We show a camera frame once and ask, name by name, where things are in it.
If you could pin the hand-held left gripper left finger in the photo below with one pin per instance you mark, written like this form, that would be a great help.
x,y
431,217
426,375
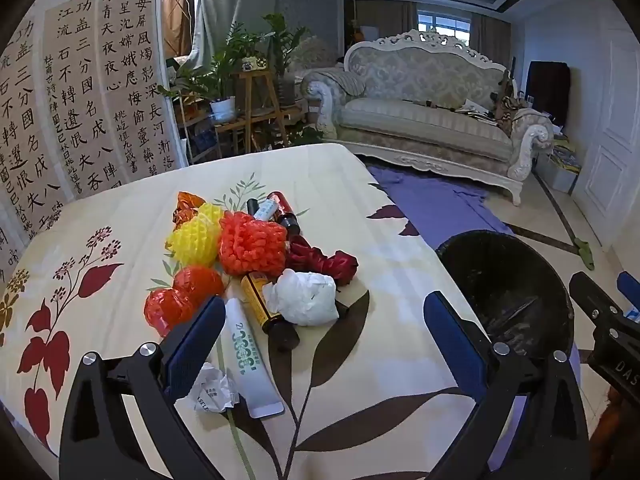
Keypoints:
x,y
192,345

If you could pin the white metal shelf rack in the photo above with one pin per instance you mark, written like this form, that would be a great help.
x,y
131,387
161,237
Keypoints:
x,y
200,140

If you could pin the green slipper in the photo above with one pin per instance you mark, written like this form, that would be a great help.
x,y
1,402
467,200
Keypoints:
x,y
584,252

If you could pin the white paper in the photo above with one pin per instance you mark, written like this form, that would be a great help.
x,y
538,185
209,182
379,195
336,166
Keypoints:
x,y
212,390

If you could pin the small black bottle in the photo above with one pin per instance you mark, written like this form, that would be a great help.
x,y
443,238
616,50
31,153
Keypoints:
x,y
252,205

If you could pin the orange foam fruit net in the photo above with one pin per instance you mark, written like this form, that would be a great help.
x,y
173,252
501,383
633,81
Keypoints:
x,y
250,245

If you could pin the purple floor cloth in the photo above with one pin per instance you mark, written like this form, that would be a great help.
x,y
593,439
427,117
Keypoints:
x,y
440,205

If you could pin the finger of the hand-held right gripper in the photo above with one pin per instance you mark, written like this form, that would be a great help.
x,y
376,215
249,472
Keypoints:
x,y
630,287
597,302

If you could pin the orange ornament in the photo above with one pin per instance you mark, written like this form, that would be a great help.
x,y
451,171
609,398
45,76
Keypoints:
x,y
356,35

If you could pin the dark red bottle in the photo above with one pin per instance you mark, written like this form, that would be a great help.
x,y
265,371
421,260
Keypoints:
x,y
286,210

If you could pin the cream floral tablecloth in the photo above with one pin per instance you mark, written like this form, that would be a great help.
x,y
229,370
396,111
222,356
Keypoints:
x,y
125,210

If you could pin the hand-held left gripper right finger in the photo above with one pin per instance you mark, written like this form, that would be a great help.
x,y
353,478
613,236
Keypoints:
x,y
457,340

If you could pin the grey storage box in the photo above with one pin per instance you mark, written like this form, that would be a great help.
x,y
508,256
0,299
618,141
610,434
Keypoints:
x,y
557,172

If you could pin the black round waste bin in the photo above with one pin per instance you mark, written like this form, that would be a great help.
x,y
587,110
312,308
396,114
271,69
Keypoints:
x,y
500,270

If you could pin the ornate white carved sofa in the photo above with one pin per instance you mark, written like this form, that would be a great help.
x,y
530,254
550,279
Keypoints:
x,y
425,125

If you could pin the loose papers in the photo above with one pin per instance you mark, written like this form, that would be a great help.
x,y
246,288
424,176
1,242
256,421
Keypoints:
x,y
477,110

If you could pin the brown bottle yellow label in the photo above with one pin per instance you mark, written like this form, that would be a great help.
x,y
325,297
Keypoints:
x,y
257,300

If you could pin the window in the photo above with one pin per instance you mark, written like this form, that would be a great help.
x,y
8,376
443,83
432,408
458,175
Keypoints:
x,y
442,25

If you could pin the striped brown cushion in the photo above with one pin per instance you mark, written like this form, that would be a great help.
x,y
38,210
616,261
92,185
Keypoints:
x,y
512,112

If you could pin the white plastic bag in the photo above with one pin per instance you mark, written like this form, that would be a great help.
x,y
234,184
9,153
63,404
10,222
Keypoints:
x,y
300,297

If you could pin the orange plastic bag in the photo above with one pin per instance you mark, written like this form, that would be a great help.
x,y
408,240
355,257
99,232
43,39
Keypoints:
x,y
187,205

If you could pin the dark long-necked instrument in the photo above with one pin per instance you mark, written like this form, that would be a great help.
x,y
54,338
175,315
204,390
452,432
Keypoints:
x,y
506,82

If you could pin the person's right forearm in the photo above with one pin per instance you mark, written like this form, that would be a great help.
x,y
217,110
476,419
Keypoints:
x,y
622,425

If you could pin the beige window curtain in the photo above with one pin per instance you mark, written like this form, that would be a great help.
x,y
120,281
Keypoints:
x,y
487,35
385,22

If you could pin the grey-green curtain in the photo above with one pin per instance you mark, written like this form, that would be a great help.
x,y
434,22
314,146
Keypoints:
x,y
235,0

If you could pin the white and blue tube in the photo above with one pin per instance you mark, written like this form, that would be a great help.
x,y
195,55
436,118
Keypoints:
x,y
268,209

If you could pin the white tube green print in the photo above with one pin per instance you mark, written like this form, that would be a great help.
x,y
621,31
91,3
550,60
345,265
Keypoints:
x,y
245,355

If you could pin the brown hanging garment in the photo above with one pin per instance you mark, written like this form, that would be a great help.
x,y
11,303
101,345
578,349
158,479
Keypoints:
x,y
177,20

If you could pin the patterned armchair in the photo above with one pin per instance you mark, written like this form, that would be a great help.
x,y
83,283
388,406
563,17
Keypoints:
x,y
315,52

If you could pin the low green plant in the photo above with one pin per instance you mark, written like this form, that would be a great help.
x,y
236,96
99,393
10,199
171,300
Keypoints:
x,y
305,137

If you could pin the green plant in white pot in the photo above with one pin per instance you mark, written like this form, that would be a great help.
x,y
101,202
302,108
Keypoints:
x,y
222,109

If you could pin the red-orange wrapper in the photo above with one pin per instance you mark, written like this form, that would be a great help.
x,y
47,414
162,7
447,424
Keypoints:
x,y
165,310
197,285

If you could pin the red ribbon bow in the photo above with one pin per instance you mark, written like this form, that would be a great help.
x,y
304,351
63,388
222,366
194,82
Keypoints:
x,y
320,262

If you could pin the vintage rotary telephone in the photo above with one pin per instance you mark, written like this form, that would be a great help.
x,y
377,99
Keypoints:
x,y
254,63

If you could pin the wooden plant stand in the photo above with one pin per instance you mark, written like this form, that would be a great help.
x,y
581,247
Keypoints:
x,y
250,90

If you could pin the yellow foam fruit net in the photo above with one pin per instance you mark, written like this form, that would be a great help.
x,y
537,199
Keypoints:
x,y
192,237

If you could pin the white panelled door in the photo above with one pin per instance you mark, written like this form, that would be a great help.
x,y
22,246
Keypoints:
x,y
607,135

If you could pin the green plant in dark pot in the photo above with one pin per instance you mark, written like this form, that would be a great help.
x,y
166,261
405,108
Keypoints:
x,y
280,35

